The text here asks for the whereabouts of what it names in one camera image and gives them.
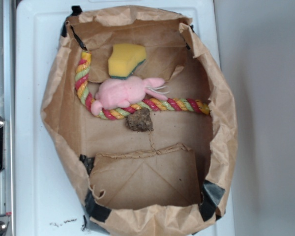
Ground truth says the brown rough rock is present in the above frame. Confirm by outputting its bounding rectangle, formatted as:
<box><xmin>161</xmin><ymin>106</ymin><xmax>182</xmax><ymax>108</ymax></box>
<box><xmin>126</xmin><ymin>108</ymin><xmax>153</xmax><ymax>132</ymax></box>

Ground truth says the pink plush bunny toy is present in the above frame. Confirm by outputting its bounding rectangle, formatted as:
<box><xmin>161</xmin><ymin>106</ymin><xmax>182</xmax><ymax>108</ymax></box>
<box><xmin>90</xmin><ymin>76</ymin><xmax>168</xmax><ymax>116</ymax></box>

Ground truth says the yellow green sponge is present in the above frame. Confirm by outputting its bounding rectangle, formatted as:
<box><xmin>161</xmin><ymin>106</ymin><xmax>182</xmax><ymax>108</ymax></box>
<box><xmin>108</xmin><ymin>43</ymin><xmax>147</xmax><ymax>79</ymax></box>

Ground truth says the brown paper bag tray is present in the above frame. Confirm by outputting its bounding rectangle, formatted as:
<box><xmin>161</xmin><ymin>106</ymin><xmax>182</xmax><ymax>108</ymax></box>
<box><xmin>41</xmin><ymin>5</ymin><xmax>237</xmax><ymax>236</ymax></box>

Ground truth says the white plastic bin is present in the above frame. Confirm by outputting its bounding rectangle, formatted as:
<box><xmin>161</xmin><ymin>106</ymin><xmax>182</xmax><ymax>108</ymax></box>
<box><xmin>14</xmin><ymin>0</ymin><xmax>219</xmax><ymax>236</ymax></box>

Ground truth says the multicolour twisted rope toy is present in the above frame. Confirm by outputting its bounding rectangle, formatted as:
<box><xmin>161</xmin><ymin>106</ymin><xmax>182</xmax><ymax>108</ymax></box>
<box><xmin>75</xmin><ymin>51</ymin><xmax>210</xmax><ymax>120</ymax></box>

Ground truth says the aluminium frame rail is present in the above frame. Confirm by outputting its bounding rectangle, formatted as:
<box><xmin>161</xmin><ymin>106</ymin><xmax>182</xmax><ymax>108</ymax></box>
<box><xmin>0</xmin><ymin>0</ymin><xmax>18</xmax><ymax>236</ymax></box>

